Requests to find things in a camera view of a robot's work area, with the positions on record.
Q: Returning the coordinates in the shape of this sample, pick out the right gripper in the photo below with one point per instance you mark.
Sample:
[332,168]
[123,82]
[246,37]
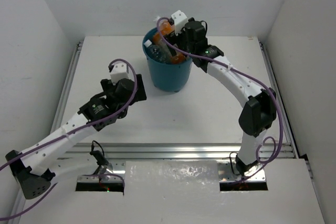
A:
[174,39]

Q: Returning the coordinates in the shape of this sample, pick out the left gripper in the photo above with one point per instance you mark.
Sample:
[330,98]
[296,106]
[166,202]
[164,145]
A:
[140,87]

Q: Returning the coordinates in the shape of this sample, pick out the orange drink bottle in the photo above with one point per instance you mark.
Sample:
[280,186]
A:
[165,27]
[177,57]

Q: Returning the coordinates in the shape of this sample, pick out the clear bottle white cap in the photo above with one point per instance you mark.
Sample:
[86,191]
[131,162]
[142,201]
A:
[155,51]

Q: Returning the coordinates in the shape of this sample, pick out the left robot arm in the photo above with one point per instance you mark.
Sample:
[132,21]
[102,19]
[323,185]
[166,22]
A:
[91,118]

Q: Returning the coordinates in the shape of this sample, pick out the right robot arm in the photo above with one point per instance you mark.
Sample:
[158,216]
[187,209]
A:
[258,112]

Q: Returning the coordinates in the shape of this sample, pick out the teal plastic bin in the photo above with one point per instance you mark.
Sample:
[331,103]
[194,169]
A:
[166,77]

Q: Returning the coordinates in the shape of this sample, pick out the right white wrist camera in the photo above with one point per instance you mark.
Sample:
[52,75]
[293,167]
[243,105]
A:
[179,20]

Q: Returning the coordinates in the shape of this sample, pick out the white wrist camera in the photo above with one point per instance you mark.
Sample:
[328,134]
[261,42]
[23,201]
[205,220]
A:
[179,20]
[118,71]

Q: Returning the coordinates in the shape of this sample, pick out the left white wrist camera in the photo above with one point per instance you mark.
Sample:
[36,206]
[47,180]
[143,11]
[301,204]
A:
[118,71]

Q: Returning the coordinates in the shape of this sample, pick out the aluminium front rail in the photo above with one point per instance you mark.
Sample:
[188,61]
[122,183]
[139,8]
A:
[168,150]

